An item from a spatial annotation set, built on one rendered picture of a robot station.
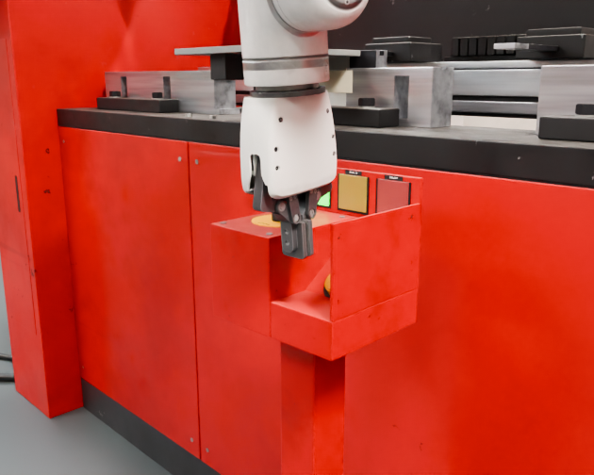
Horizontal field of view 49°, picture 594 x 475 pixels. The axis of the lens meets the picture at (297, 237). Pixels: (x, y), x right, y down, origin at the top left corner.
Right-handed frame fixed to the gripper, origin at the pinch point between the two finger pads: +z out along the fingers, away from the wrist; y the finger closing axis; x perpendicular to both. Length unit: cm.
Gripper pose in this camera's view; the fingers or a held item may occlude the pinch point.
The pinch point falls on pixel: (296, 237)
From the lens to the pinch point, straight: 68.4
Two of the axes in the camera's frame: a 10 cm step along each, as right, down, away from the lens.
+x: 7.2, 1.7, -6.8
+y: -6.9, 2.6, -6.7
